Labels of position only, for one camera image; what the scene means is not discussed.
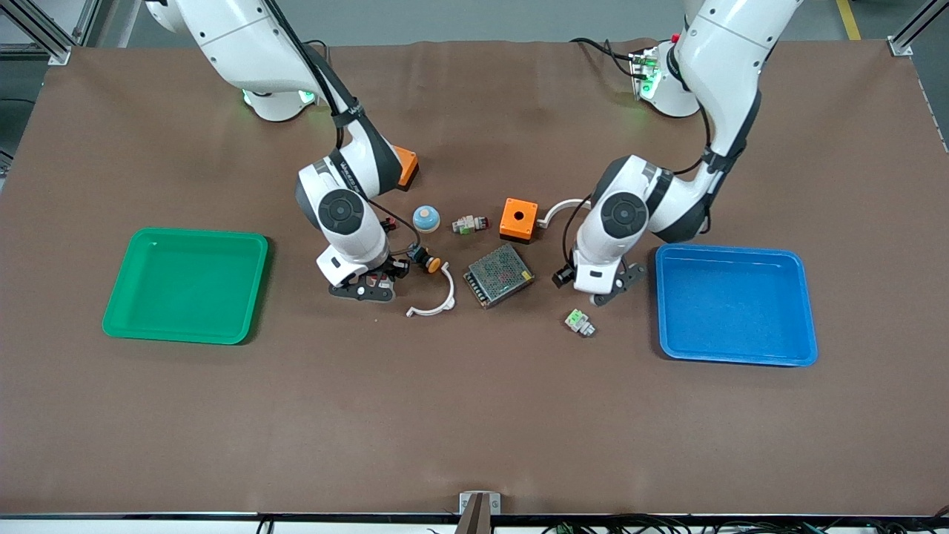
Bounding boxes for blue plastic tray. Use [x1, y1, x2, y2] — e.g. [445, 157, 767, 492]
[654, 244, 819, 367]

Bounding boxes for white curved plastic clamp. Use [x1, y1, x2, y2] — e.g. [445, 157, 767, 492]
[537, 197, 594, 228]
[406, 265, 457, 318]

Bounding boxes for metal table edge bracket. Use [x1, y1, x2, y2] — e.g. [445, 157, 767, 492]
[459, 491, 501, 534]

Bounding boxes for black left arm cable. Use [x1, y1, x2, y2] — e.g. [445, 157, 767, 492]
[569, 37, 640, 79]

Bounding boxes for orange button box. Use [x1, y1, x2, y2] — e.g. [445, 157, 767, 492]
[391, 145, 420, 192]
[499, 197, 540, 244]

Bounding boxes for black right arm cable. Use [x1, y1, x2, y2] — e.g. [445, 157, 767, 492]
[263, 0, 364, 153]

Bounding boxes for yellow pushbutton switch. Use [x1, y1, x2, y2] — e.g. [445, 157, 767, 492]
[403, 245, 444, 274]

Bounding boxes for perforated metal power supply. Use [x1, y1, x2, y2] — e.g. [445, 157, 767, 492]
[463, 243, 536, 310]

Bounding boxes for green plastic tray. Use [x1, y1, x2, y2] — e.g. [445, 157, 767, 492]
[102, 227, 269, 346]

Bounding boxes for brown table mat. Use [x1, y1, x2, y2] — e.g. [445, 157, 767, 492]
[0, 39, 949, 516]

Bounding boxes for black cable bundle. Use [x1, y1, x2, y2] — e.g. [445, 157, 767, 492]
[541, 514, 949, 534]

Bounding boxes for aluminium frame profile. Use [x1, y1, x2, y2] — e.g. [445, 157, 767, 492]
[0, 0, 101, 66]
[887, 0, 949, 57]

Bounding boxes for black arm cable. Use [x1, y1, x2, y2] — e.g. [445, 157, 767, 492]
[263, 0, 364, 153]
[569, 37, 640, 79]

